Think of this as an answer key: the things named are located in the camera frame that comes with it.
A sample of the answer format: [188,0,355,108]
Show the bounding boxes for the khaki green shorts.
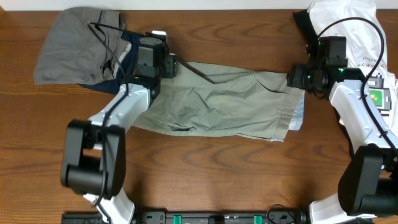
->
[134,62,304,141]

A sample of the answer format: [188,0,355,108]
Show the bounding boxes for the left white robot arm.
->
[60,54,178,223]

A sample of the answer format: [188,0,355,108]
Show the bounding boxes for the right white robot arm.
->
[287,64,397,223]

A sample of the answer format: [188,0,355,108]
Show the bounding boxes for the folded navy garment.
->
[80,32,145,95]

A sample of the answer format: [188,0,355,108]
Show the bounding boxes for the black garment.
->
[293,10,354,158]

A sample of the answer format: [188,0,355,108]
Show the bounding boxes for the white printed t-shirt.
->
[307,0,397,134]

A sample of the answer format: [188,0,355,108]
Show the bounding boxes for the folded grey garment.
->
[34,7,131,85]

